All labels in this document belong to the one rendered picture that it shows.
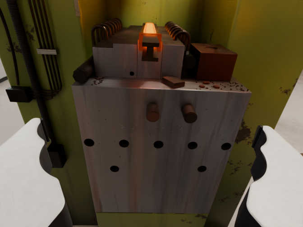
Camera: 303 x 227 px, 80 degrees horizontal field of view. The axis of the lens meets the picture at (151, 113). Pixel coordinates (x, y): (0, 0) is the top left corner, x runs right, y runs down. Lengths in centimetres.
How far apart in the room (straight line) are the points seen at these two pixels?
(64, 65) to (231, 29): 50
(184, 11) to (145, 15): 16
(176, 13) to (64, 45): 50
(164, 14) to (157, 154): 62
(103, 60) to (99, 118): 13
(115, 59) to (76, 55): 20
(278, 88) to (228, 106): 32
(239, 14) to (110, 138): 47
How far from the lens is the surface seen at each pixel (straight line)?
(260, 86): 70
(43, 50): 62
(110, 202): 65
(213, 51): 46
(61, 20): 60
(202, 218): 74
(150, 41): 33
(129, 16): 90
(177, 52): 43
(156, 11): 89
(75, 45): 60
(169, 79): 41
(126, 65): 43
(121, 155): 49
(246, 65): 65
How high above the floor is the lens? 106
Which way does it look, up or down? 31 degrees down
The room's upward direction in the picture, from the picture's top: 3 degrees clockwise
